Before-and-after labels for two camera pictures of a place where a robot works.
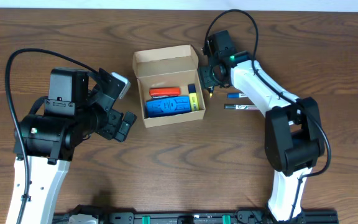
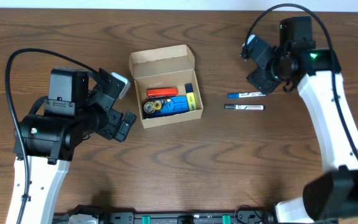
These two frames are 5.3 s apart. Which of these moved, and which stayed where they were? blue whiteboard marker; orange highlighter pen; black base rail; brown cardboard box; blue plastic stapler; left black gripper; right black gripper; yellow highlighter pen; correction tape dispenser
Moved: correction tape dispenser; right black gripper; yellow highlighter pen
Stayed: orange highlighter pen; black base rail; left black gripper; blue plastic stapler; brown cardboard box; blue whiteboard marker
